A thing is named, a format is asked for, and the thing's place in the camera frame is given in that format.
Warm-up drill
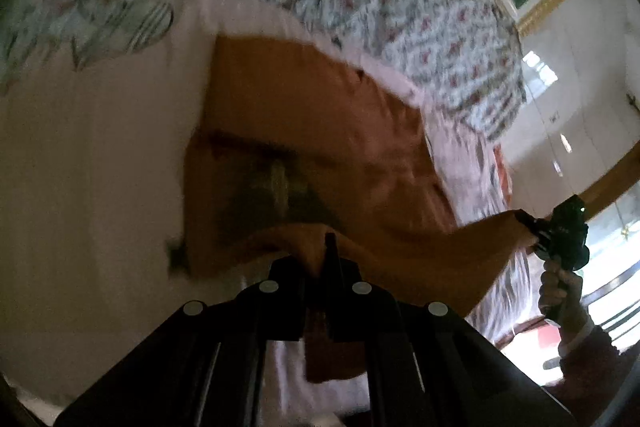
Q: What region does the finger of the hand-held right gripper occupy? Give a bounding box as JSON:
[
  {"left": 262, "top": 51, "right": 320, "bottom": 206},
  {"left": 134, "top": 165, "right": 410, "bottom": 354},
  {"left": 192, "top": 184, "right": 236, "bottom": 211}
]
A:
[{"left": 515, "top": 210, "right": 552, "bottom": 254}]

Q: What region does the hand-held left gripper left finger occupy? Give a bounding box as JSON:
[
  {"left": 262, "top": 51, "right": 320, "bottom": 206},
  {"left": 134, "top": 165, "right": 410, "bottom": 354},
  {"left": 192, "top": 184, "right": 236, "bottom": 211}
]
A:
[{"left": 54, "top": 257, "right": 307, "bottom": 427}]

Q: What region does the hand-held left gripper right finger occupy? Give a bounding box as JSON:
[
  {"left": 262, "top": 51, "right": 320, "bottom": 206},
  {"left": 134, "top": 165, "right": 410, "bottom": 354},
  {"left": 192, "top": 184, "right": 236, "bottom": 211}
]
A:
[{"left": 319, "top": 233, "right": 577, "bottom": 427}]

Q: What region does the orange garment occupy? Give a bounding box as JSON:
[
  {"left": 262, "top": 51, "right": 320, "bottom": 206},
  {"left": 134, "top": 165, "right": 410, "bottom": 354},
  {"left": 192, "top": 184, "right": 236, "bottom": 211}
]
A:
[{"left": 167, "top": 34, "right": 538, "bottom": 385}]

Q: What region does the person's right forearm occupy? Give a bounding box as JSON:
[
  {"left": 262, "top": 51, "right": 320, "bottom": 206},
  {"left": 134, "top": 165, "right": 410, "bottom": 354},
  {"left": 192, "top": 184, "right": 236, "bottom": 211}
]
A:
[{"left": 542, "top": 317, "right": 632, "bottom": 408}]

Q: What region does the person's right hand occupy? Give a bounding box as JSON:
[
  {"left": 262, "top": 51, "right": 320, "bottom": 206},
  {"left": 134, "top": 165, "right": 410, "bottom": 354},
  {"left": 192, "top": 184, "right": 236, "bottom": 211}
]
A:
[{"left": 537, "top": 259, "right": 593, "bottom": 345}]

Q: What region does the pink heart print bedsheet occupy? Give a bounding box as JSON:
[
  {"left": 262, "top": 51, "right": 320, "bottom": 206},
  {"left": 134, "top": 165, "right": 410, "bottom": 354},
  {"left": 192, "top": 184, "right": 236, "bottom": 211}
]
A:
[{"left": 0, "top": 0, "right": 548, "bottom": 427}]

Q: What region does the metal rail frame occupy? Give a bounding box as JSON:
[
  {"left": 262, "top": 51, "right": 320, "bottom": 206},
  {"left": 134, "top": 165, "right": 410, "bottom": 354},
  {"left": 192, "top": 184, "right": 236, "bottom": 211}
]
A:
[{"left": 580, "top": 257, "right": 640, "bottom": 350}]

